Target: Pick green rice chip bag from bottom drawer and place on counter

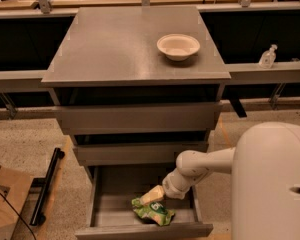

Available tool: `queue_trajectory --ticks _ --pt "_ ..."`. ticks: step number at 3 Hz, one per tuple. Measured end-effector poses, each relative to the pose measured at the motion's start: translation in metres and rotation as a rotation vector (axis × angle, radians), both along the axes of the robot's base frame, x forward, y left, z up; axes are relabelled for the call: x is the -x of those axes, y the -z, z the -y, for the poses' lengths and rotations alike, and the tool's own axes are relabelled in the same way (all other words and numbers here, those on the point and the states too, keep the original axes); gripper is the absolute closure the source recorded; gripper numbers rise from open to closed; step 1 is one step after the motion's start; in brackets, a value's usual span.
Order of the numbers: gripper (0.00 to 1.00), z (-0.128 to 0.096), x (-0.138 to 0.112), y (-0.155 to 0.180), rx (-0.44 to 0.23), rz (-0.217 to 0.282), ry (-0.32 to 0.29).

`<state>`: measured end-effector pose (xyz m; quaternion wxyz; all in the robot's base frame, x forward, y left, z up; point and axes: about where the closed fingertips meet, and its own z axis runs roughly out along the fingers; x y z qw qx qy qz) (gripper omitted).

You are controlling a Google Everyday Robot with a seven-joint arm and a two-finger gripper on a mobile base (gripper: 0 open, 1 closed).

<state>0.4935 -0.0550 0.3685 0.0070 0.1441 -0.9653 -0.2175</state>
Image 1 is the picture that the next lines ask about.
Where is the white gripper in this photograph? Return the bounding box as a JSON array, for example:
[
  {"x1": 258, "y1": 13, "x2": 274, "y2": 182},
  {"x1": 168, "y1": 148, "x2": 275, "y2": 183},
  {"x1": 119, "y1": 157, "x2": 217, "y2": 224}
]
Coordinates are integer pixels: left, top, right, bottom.
[{"x1": 140, "y1": 170, "x2": 191, "y2": 205}]

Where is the green rice chip bag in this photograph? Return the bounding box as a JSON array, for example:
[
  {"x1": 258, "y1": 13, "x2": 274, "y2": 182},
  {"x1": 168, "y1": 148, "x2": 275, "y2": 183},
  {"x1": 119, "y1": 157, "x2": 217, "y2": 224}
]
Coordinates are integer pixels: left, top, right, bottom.
[{"x1": 131, "y1": 198, "x2": 175, "y2": 226}]

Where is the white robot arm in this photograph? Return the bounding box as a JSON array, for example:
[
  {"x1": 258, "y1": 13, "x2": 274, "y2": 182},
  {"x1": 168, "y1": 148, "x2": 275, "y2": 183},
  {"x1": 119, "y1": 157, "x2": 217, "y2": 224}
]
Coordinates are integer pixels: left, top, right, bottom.
[{"x1": 141, "y1": 122, "x2": 300, "y2": 240}]

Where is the grey middle drawer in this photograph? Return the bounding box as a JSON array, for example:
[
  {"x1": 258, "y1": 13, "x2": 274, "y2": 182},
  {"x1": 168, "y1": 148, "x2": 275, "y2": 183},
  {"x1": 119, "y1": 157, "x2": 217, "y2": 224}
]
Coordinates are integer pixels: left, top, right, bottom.
[{"x1": 73, "y1": 141, "x2": 208, "y2": 166}]

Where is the grey open bottom drawer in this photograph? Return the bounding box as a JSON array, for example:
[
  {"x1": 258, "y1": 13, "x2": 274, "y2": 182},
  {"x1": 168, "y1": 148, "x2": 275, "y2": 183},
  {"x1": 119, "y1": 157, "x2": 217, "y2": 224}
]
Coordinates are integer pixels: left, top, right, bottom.
[{"x1": 76, "y1": 163, "x2": 213, "y2": 240}]

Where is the grey top drawer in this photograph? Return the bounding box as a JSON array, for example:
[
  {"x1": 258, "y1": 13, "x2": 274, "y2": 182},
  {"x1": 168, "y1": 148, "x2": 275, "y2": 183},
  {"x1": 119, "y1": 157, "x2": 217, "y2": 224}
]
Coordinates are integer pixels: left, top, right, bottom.
[{"x1": 56, "y1": 102, "x2": 222, "y2": 135}]

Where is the grey drawer cabinet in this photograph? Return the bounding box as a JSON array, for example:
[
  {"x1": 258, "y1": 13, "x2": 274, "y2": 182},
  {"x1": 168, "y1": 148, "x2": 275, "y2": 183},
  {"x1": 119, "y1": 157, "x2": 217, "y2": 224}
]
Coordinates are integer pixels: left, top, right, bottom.
[{"x1": 42, "y1": 6, "x2": 230, "y2": 240}]

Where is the black metal floor stand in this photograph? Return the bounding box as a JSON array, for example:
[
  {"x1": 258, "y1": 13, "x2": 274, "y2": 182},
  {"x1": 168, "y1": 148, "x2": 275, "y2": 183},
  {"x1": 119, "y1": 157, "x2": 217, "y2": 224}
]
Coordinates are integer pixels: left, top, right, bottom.
[{"x1": 30, "y1": 148, "x2": 65, "y2": 226}]

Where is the white paper bowl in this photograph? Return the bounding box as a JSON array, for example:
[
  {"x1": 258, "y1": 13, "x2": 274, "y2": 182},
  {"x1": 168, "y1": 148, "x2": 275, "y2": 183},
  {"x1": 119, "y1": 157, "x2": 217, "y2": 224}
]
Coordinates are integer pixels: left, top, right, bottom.
[{"x1": 157, "y1": 34, "x2": 201, "y2": 61}]

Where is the brown cardboard box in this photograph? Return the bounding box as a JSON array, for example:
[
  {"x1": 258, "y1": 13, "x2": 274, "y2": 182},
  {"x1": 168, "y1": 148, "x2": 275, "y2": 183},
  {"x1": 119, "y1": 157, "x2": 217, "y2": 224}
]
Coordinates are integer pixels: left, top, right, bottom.
[{"x1": 0, "y1": 165, "x2": 32, "y2": 240}]

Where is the clear sanitizer pump bottle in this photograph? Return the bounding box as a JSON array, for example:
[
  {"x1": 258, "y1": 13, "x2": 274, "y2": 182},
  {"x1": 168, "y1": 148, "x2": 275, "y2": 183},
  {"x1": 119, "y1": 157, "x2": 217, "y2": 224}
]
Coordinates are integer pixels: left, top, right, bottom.
[{"x1": 259, "y1": 44, "x2": 278, "y2": 68}]

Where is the black cable on box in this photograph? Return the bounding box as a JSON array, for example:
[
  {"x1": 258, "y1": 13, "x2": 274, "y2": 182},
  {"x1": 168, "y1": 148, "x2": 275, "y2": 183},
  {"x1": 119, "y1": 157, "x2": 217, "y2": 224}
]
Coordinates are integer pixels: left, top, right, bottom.
[{"x1": 0, "y1": 185, "x2": 38, "y2": 240}]

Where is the grey metal rail frame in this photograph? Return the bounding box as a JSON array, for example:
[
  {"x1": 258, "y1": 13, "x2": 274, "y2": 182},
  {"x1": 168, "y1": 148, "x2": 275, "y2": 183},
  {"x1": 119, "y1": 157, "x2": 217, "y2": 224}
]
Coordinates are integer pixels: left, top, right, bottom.
[{"x1": 0, "y1": 7, "x2": 300, "y2": 92}]

